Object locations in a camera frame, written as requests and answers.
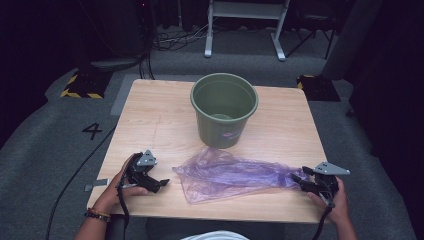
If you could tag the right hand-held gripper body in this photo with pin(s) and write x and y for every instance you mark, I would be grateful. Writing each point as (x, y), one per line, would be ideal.
(325, 181)

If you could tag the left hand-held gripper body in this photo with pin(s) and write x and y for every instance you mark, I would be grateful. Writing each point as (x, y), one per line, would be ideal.
(141, 170)

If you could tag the purple plastic bag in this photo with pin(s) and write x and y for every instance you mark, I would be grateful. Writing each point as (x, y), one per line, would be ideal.
(226, 176)

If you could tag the green plastic bucket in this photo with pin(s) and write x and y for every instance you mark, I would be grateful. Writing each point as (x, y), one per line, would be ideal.
(224, 110)

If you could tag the person's right hand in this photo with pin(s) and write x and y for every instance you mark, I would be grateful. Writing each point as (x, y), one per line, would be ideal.
(341, 206)

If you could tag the person's left hand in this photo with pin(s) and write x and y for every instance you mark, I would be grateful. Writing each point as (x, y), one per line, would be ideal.
(111, 196)

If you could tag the person's dark trousers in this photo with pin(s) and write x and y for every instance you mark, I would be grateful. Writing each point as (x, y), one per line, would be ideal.
(160, 230)

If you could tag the grey tape strip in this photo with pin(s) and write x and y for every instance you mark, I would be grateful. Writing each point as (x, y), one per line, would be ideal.
(98, 183)

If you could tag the black yellow striped floor base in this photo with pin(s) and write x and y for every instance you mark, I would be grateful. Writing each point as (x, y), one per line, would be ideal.
(318, 89)
(85, 85)

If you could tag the grey pillar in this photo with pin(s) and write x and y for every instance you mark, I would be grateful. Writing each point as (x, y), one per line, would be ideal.
(351, 36)

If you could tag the black chair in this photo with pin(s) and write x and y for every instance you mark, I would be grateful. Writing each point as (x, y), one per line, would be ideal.
(311, 26)

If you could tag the white metal desk frame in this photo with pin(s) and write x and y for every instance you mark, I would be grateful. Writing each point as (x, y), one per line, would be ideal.
(245, 11)

